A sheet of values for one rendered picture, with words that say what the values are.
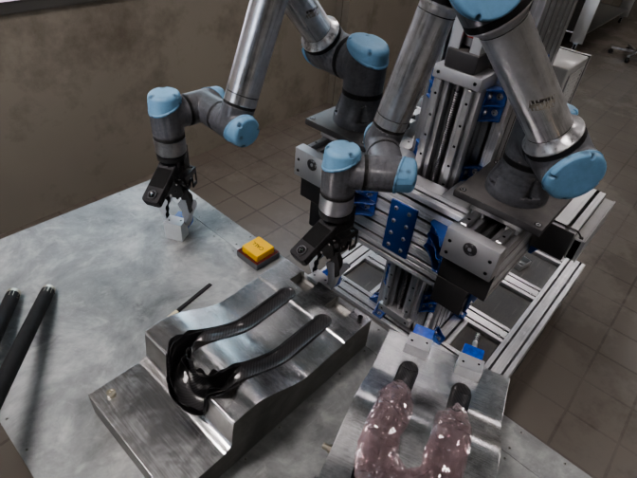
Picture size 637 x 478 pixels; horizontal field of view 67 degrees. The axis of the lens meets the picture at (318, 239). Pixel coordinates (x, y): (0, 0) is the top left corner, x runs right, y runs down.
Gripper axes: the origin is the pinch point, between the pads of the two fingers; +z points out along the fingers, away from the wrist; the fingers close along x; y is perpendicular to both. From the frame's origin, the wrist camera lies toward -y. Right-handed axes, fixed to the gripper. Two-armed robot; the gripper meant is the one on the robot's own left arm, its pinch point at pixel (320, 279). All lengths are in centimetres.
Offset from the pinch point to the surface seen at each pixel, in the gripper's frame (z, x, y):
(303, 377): -3.8, -19.3, -24.3
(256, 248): 0.8, 19.7, -4.2
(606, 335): 85, -56, 142
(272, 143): 84, 176, 136
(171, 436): -1.4, -11.6, -48.1
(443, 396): -0.9, -39.1, -5.6
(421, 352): -2.8, -30.5, -1.5
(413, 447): -4.4, -41.8, -20.0
